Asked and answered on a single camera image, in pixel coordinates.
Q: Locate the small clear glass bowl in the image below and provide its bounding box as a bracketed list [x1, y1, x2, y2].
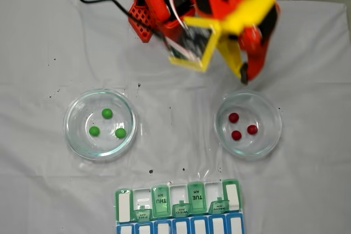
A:
[213, 89, 282, 161]

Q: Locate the black camera cable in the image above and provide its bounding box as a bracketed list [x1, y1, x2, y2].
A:
[58, 0, 172, 51]

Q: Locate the camera board on yellow mount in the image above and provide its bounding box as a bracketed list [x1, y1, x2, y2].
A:
[167, 16, 222, 73]

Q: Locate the large clear glass bowl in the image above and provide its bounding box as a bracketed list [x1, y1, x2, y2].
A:
[63, 88, 138, 161]

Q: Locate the weekly pill organizer box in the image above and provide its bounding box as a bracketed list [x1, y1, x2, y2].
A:
[114, 178, 246, 234]

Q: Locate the white tablecloth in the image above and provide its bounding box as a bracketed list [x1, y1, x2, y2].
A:
[0, 0, 351, 234]

